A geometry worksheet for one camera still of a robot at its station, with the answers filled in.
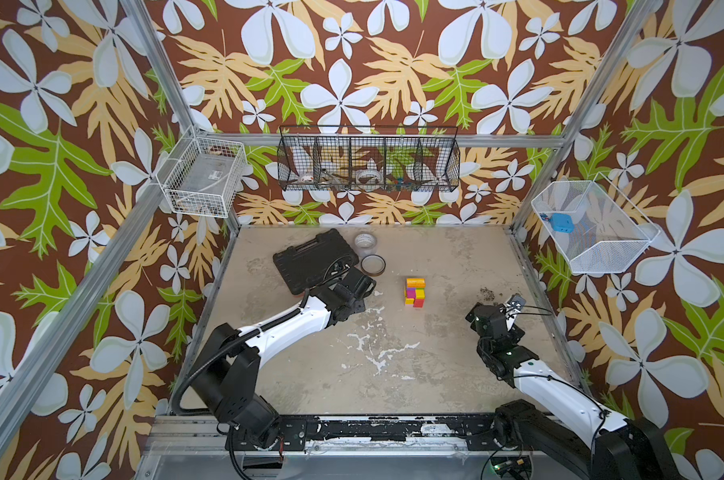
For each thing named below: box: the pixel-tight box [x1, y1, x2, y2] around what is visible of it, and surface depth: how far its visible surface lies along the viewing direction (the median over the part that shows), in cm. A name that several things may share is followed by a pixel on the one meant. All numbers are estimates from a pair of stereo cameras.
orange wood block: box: [406, 278, 427, 288], surface depth 95 cm
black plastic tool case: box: [273, 228, 359, 296], surface depth 110 cm
